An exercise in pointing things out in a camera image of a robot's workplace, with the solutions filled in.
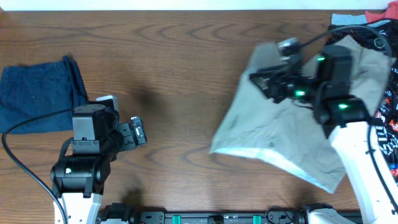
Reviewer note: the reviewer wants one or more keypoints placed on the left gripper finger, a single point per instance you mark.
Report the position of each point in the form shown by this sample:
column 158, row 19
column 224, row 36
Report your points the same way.
column 130, row 139
column 138, row 129

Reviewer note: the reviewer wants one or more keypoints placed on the folded navy blue shorts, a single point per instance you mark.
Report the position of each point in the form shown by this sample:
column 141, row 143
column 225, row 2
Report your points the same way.
column 35, row 90

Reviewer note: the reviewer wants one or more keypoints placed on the black printed cycling jersey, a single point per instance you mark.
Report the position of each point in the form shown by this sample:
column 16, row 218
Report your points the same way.
column 386, row 115

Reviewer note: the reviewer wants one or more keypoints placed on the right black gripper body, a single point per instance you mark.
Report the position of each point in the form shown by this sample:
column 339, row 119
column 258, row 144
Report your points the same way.
column 300, row 86

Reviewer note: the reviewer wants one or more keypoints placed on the khaki cargo shorts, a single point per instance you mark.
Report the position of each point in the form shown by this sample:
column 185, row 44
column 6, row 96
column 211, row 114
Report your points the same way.
column 286, row 135

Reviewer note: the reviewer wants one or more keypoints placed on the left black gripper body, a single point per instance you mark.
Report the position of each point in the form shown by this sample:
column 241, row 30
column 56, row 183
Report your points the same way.
column 120, row 126

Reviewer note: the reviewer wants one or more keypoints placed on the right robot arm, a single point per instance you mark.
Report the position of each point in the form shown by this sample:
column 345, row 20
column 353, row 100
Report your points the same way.
column 345, row 120

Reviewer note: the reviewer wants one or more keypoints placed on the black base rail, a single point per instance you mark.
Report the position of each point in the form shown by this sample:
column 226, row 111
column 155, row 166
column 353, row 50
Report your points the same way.
column 314, row 213

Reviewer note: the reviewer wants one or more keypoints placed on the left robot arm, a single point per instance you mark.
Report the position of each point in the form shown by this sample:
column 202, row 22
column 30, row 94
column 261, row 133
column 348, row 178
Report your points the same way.
column 78, row 179

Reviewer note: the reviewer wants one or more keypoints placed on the red cloth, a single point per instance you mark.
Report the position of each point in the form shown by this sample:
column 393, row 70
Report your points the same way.
column 389, row 13

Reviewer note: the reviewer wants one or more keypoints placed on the light blue cloth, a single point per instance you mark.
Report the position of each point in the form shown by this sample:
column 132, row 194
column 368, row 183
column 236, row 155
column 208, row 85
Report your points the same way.
column 347, row 19

